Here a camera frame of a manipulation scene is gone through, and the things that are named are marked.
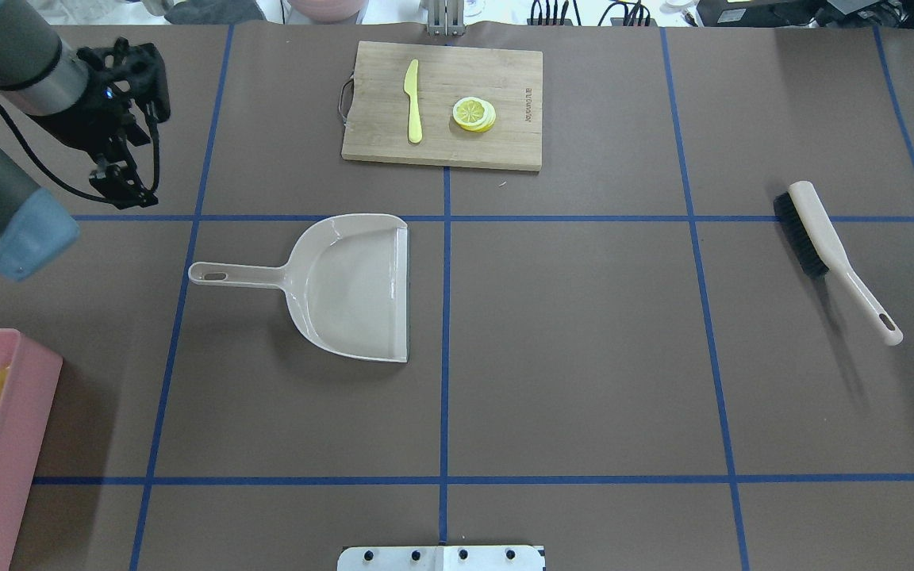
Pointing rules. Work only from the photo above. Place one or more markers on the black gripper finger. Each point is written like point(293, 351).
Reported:
point(121, 185)

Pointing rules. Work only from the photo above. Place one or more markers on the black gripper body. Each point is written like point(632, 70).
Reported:
point(86, 123)

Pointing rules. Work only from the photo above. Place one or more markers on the beige plastic dustpan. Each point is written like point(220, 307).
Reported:
point(345, 283)

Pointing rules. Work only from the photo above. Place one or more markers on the beige hand brush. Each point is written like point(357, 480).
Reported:
point(820, 252)

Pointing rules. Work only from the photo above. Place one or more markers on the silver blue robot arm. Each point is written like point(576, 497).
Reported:
point(36, 79)

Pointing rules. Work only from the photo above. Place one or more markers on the dark grey cloth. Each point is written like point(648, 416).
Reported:
point(214, 12)

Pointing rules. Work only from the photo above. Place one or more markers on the pink bowl with ice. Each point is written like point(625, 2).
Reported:
point(308, 12)

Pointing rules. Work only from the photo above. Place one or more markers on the yellow plastic knife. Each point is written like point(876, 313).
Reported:
point(411, 83)

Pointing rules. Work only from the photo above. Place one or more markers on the yellow lemon slice toy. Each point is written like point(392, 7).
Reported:
point(474, 114)

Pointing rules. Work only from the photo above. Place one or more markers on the bamboo cutting board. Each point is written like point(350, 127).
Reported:
point(375, 129)

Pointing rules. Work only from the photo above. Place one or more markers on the aluminium frame post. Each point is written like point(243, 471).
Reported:
point(445, 17)

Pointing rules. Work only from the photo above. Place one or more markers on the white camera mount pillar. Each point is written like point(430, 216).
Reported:
point(440, 557)

